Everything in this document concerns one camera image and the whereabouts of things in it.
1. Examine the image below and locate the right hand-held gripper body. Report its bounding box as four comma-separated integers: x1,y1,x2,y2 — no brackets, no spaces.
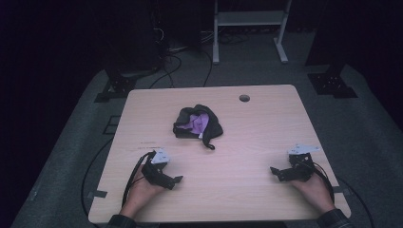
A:
284,143,321,183

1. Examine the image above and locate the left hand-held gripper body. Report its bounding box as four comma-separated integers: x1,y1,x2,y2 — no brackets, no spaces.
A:
141,147,177,191

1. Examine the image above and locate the black garment with purple lining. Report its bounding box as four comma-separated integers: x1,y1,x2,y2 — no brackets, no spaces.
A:
172,104,224,151

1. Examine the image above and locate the person's left hand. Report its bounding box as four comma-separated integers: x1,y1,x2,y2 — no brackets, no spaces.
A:
119,164,165,219

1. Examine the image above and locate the person's right hand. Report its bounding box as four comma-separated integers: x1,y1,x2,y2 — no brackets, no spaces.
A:
289,172,336,215

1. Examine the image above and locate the grey tape strip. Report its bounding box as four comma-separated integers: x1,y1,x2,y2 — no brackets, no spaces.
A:
86,189,108,200
332,186,354,196

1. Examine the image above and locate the white metal stand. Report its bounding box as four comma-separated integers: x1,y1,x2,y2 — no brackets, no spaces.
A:
212,0,293,65

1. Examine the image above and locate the left hand-held gripper black cable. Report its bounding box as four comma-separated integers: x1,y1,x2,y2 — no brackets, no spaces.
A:
121,151,157,207

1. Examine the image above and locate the hand-held gripper black cable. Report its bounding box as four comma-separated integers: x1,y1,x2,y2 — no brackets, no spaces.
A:
121,151,157,207
303,161,336,203

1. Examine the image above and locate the right hand-held gripper black cable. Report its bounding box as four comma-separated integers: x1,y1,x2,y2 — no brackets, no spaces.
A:
303,161,336,203

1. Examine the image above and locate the black floor cable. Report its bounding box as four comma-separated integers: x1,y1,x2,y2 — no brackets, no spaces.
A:
80,138,114,219
336,178,375,228
148,52,183,90

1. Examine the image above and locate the dark stand with base plate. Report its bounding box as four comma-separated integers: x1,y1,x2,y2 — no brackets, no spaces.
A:
304,0,359,100
94,37,161,104

